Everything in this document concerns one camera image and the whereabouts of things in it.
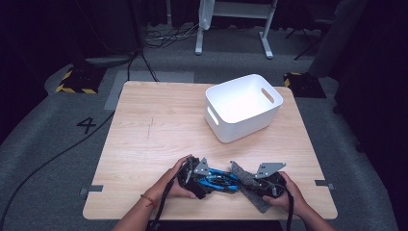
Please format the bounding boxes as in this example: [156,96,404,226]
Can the long black floor cable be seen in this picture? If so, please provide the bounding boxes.
[0,110,115,225]

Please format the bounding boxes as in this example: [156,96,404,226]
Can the grey cloth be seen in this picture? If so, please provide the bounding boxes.
[229,161,273,214]

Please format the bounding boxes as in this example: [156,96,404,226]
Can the hand-held gripper black cable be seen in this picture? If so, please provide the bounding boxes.
[148,160,191,231]
[283,186,294,231]

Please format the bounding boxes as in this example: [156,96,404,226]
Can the bundle of floor cables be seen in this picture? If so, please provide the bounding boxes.
[143,23,200,49]

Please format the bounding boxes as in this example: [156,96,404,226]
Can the thin black floor cable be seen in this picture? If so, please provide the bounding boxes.
[127,47,160,83]

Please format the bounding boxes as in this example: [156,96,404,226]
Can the person's left hand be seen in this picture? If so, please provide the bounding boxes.
[143,155,196,206]

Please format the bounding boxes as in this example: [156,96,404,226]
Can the grey curtain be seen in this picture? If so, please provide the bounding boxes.
[308,0,369,78]

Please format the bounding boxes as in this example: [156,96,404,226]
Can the person's right hand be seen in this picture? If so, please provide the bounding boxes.
[263,171,309,217]

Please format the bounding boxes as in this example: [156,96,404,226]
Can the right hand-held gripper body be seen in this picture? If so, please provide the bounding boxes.
[254,162,287,198]

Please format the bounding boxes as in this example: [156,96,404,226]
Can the left hand-held gripper black cable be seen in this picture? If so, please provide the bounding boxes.
[148,160,191,231]

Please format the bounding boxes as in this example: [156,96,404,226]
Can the red string bracelet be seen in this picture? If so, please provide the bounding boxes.
[140,193,159,209]

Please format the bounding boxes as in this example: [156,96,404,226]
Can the blue toy car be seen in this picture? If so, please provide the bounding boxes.
[196,167,241,194]

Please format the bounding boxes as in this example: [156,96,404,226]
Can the black tripod stand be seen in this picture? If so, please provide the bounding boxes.
[285,17,335,62]

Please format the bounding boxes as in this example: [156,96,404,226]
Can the white storage bin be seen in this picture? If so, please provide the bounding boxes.
[204,73,284,144]

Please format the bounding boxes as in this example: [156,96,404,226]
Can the right hand-held gripper black cable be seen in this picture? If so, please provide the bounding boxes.
[283,186,294,231]

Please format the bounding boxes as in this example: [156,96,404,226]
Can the yellow black striped floor plate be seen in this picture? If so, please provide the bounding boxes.
[55,65,107,95]
[283,71,327,99]

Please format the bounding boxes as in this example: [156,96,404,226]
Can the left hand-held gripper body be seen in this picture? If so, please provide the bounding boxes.
[177,156,211,200]

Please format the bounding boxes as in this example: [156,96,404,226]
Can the grey tape strip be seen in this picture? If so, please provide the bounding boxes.
[315,179,335,191]
[79,184,104,196]

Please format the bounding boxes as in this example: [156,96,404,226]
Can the white metal stand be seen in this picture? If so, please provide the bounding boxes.
[194,0,278,60]

